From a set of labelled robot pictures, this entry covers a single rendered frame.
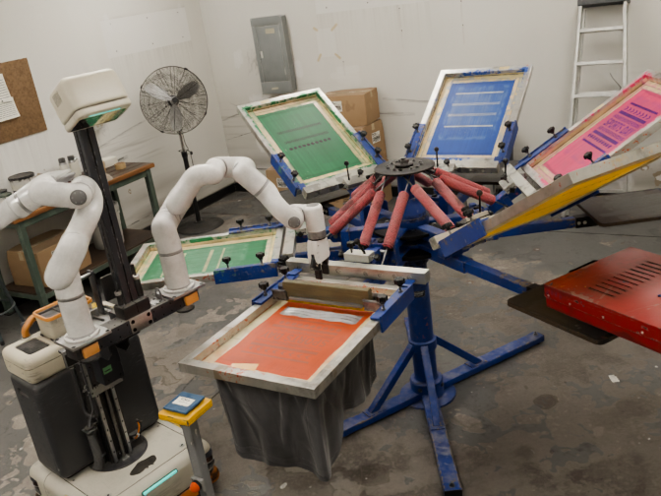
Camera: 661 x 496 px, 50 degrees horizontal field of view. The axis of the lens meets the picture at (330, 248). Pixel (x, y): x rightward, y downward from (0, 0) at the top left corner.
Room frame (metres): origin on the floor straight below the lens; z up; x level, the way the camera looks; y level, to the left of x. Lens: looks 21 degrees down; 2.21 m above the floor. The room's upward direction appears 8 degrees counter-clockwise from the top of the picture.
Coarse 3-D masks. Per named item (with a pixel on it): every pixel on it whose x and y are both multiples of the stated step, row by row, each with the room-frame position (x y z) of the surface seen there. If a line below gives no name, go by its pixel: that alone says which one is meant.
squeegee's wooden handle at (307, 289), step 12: (288, 288) 2.71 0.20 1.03; (300, 288) 2.68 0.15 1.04; (312, 288) 2.65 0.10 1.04; (324, 288) 2.62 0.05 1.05; (336, 288) 2.58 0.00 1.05; (348, 288) 2.56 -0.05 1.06; (360, 288) 2.54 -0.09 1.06; (336, 300) 2.59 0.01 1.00; (348, 300) 2.56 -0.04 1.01; (360, 300) 2.53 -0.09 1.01
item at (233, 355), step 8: (288, 304) 2.72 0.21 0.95; (296, 304) 2.70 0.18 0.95; (304, 304) 2.69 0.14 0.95; (272, 320) 2.59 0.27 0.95; (312, 320) 2.54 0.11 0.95; (256, 328) 2.54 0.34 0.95; (264, 328) 2.53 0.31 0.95; (248, 336) 2.48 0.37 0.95; (256, 336) 2.47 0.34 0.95; (240, 344) 2.42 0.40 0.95; (248, 344) 2.41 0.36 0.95; (232, 352) 2.36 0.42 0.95; (240, 352) 2.36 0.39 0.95; (216, 360) 2.32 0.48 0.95; (224, 360) 2.31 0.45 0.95; (232, 360) 2.30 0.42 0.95; (240, 360) 2.30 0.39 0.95; (248, 360) 2.29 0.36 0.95; (256, 360) 2.28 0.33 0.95; (264, 360) 2.27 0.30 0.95; (256, 368) 2.22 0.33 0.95
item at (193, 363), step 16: (384, 288) 2.66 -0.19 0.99; (256, 304) 2.69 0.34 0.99; (272, 304) 2.74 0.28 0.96; (240, 320) 2.56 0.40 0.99; (224, 336) 2.46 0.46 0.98; (368, 336) 2.30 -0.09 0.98; (192, 352) 2.35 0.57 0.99; (208, 352) 2.37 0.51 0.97; (352, 352) 2.19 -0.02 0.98; (192, 368) 2.25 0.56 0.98; (208, 368) 2.21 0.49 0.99; (224, 368) 2.19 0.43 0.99; (240, 368) 2.18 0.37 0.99; (336, 368) 2.10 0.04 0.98; (256, 384) 2.10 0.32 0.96; (272, 384) 2.06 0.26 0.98; (288, 384) 2.03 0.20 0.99; (304, 384) 2.01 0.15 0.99; (320, 384) 2.00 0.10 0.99
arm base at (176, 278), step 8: (160, 256) 2.61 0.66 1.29; (168, 256) 2.59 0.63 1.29; (176, 256) 2.60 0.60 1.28; (168, 264) 2.59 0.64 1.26; (176, 264) 2.60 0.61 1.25; (184, 264) 2.63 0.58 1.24; (168, 272) 2.60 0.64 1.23; (176, 272) 2.60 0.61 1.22; (184, 272) 2.62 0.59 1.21; (168, 280) 2.60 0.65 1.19; (176, 280) 2.59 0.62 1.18; (184, 280) 2.61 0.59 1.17; (192, 280) 2.66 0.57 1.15; (168, 288) 2.61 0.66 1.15; (176, 288) 2.59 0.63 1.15; (184, 288) 2.59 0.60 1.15
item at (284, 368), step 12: (336, 312) 2.57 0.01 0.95; (348, 312) 2.56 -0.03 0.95; (360, 312) 2.54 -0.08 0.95; (372, 312) 2.53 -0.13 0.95; (348, 324) 2.46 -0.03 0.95; (360, 324) 2.44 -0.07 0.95; (336, 336) 2.37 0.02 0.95; (348, 336) 2.36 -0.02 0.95; (324, 348) 2.29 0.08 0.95; (336, 348) 2.28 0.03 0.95; (276, 360) 2.26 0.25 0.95; (312, 360) 2.22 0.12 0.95; (324, 360) 2.21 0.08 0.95; (276, 372) 2.17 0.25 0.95; (288, 372) 2.16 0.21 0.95; (300, 372) 2.15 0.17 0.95; (312, 372) 2.14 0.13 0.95
